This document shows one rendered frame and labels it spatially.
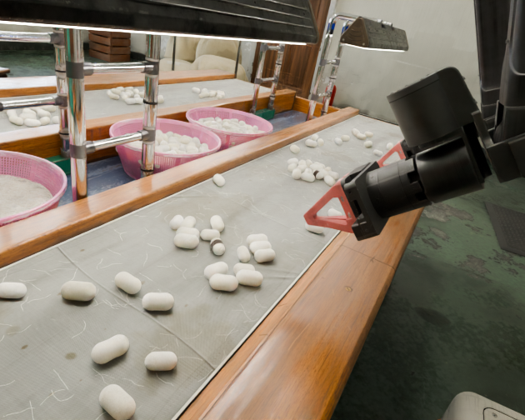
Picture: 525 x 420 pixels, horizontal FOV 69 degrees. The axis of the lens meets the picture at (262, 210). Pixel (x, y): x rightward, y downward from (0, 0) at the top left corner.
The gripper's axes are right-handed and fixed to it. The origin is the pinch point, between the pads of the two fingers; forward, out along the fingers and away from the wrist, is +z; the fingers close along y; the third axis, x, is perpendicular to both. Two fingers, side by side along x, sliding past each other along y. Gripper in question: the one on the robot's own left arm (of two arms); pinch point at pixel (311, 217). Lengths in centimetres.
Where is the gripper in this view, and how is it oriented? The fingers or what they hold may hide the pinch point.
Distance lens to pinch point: 49.8
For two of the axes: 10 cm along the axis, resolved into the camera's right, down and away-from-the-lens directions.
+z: -7.7, 3.0, 5.7
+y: -4.8, 3.3, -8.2
